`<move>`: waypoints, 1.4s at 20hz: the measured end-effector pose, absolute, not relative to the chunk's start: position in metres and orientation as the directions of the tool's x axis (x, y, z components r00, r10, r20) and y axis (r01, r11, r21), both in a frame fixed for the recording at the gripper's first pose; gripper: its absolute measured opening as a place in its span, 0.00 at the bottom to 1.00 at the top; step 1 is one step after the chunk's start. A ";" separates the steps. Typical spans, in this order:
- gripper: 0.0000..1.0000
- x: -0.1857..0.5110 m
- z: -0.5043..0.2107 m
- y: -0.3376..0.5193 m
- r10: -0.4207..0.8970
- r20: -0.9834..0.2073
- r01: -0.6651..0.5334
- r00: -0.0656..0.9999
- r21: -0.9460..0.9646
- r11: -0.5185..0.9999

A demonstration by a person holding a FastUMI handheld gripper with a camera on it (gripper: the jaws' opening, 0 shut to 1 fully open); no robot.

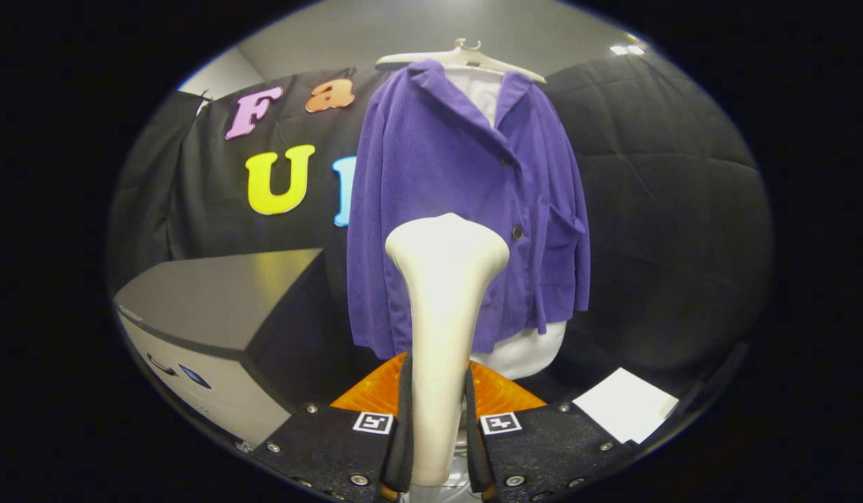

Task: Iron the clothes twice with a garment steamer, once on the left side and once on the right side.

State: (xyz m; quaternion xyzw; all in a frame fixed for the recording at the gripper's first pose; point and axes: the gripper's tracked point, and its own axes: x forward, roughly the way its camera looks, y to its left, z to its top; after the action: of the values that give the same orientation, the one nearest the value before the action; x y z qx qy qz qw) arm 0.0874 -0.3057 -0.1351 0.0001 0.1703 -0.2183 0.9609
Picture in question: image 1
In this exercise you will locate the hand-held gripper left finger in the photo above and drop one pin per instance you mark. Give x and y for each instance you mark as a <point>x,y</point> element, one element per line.
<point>405,433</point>

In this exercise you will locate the cream plastic clothes hanger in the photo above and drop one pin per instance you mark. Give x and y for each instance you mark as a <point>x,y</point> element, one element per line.
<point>466,57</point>

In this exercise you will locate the grey cabinet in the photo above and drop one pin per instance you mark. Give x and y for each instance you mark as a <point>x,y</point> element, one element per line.
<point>221,300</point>

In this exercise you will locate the white shirt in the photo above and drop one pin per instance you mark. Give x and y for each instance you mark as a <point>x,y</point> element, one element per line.
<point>525,353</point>

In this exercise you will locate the ceiling light panel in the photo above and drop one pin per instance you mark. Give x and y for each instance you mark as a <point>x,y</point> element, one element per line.
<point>627,49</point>

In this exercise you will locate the black backdrop cloth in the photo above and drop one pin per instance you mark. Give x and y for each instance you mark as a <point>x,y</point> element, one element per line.
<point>669,244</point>

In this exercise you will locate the purple jacket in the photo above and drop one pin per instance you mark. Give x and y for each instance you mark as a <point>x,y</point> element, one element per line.
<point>431,161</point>

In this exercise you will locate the white paper sheet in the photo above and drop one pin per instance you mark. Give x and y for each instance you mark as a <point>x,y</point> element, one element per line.
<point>623,405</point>

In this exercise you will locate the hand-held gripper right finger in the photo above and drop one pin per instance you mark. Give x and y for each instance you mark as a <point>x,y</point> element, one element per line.
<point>475,447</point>

